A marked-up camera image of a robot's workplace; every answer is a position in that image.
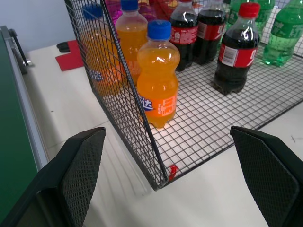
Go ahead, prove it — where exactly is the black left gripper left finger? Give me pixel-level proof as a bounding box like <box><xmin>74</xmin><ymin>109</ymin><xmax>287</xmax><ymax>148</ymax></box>
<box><xmin>0</xmin><ymin>127</ymin><xmax>107</xmax><ymax>227</ymax></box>

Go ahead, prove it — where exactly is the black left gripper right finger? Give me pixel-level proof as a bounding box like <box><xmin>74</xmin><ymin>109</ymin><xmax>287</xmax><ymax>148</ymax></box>
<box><xmin>230</xmin><ymin>126</ymin><xmax>303</xmax><ymax>227</ymax></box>

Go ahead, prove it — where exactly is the green board with metal frame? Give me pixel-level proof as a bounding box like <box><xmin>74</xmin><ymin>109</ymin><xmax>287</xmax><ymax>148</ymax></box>
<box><xmin>0</xmin><ymin>29</ymin><xmax>39</xmax><ymax>219</ymax></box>

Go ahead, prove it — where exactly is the red twist tie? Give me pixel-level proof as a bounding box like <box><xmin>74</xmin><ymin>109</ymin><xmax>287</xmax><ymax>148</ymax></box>
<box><xmin>168</xmin><ymin>164</ymin><xmax>179</xmax><ymax>181</ymax></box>

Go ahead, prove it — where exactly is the cola bottle red cap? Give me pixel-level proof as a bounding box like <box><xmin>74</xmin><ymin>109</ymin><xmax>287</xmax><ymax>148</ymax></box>
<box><xmin>194</xmin><ymin>0</ymin><xmax>227</xmax><ymax>66</ymax></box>
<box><xmin>169</xmin><ymin>0</ymin><xmax>199</xmax><ymax>72</ymax></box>
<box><xmin>213</xmin><ymin>2</ymin><xmax>261</xmax><ymax>96</ymax></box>

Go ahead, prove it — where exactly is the red flat mat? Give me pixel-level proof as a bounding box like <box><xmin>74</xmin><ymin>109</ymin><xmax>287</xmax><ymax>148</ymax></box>
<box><xmin>55</xmin><ymin>39</ymin><xmax>85</xmax><ymax>72</ymax></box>

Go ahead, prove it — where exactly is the orange soda bottle blue cap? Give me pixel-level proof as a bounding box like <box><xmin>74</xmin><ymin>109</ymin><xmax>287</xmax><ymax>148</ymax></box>
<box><xmin>80</xmin><ymin>2</ymin><xmax>124</xmax><ymax>96</ymax></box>
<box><xmin>115</xmin><ymin>0</ymin><xmax>149</xmax><ymax>86</ymax></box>
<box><xmin>136</xmin><ymin>20</ymin><xmax>180</xmax><ymax>129</ymax></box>

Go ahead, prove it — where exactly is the green soda bottle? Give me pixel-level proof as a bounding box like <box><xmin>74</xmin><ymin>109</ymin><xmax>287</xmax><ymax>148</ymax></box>
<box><xmin>254</xmin><ymin>0</ymin><xmax>276</xmax><ymax>45</ymax></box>
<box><xmin>262</xmin><ymin>0</ymin><xmax>303</xmax><ymax>68</ymax></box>
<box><xmin>226</xmin><ymin>0</ymin><xmax>245</xmax><ymax>27</ymax></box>

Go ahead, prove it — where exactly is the black round object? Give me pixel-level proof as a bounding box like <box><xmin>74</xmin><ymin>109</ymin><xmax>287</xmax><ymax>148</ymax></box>
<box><xmin>56</xmin><ymin>41</ymin><xmax>71</xmax><ymax>53</ymax></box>

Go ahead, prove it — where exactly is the red snack bag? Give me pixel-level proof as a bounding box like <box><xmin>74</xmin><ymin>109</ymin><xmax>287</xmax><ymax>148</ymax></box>
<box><xmin>151</xmin><ymin>0</ymin><xmax>182</xmax><ymax>21</ymax></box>

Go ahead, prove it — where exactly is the black wire mesh basket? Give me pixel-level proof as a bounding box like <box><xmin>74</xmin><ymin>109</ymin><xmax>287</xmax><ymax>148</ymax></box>
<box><xmin>64</xmin><ymin>0</ymin><xmax>303</xmax><ymax>192</ymax></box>

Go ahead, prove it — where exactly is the black metal bracket handle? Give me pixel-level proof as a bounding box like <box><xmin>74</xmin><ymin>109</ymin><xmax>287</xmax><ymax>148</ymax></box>
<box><xmin>9</xmin><ymin>28</ymin><xmax>32</xmax><ymax>75</ymax></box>

